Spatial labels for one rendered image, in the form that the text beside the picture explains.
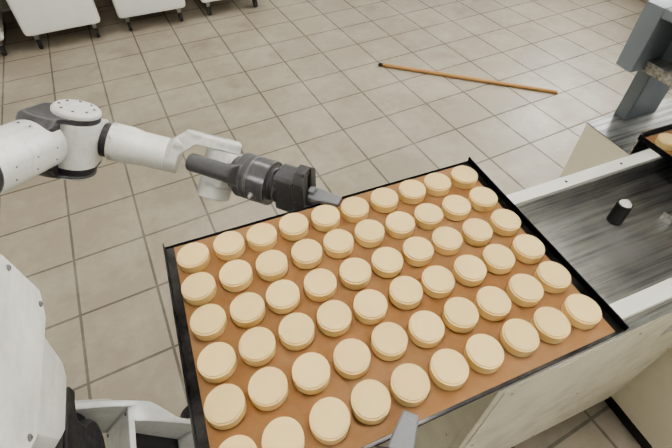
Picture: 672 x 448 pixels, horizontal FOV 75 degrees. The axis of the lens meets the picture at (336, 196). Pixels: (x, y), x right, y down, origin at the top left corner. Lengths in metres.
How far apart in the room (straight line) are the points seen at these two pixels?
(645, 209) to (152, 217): 1.94
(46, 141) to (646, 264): 1.15
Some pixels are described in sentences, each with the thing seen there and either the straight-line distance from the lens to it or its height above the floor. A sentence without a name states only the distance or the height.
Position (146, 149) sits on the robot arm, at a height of 1.06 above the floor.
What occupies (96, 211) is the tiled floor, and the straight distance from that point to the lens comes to 2.43.
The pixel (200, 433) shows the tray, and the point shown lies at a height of 1.00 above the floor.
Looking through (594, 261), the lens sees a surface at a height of 0.84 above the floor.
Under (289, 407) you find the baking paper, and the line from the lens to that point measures 0.62.
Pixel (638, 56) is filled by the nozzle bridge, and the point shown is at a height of 1.06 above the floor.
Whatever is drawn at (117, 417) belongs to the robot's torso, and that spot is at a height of 0.75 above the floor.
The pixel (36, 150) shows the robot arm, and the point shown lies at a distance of 0.83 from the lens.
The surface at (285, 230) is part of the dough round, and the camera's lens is 0.74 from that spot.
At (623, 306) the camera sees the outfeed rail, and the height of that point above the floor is 0.90.
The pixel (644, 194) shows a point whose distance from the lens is 1.28.
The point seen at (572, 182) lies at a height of 0.90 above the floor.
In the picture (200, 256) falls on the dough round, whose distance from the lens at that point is 0.73.
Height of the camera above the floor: 1.58
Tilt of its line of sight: 46 degrees down
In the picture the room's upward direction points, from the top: straight up
